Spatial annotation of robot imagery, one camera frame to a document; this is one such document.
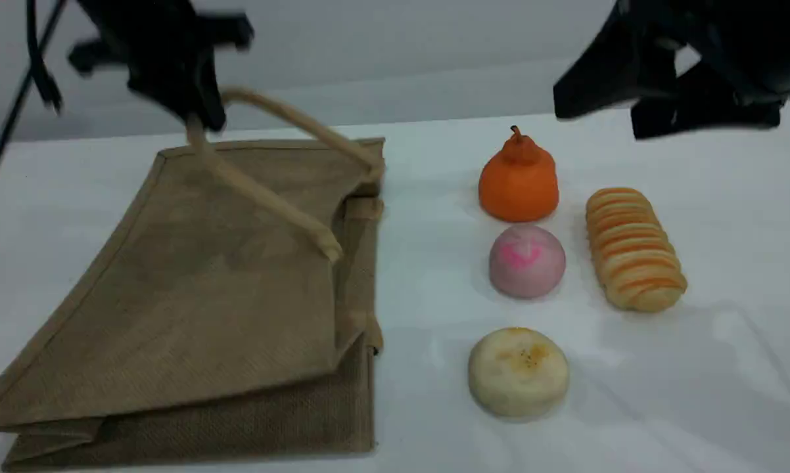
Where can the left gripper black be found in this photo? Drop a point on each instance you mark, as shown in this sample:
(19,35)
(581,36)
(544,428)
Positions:
(158,39)

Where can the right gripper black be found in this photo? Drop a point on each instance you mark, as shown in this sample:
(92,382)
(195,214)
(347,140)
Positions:
(750,39)

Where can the brown jute tote bag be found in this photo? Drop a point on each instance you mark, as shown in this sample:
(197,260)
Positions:
(204,295)

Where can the pale round egg yolk pastry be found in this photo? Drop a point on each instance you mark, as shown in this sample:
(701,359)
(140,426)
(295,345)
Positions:
(518,374)

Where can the orange pear-shaped pastry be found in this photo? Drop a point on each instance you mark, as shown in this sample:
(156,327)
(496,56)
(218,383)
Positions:
(518,180)

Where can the striped long bread roll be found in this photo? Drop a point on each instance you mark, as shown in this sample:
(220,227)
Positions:
(635,253)

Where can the pink round bun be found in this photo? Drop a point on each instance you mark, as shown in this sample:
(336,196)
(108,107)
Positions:
(526,263)

